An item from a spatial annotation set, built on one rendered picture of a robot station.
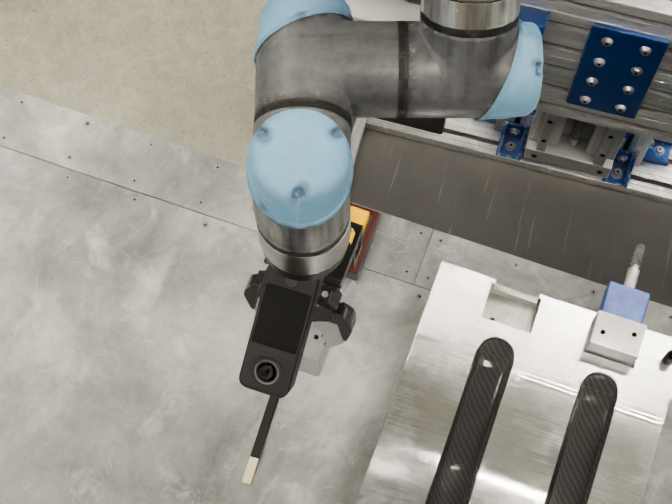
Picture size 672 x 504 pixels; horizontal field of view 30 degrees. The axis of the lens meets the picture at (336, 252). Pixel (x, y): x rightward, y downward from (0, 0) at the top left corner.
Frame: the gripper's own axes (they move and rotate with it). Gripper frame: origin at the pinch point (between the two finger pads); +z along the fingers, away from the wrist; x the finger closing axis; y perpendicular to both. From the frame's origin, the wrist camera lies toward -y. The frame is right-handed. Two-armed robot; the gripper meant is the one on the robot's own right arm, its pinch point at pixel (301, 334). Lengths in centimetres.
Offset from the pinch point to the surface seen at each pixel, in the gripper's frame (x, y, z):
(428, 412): -13.8, -1.3, 6.7
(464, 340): -14.9, 6.8, 6.1
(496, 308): -16.9, 12.3, 8.8
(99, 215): 28.6, 10.0, 15.1
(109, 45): 69, 71, 95
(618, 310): -28.6, 14.7, 4.7
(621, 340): -29.5, 11.2, 3.4
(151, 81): 58, 66, 95
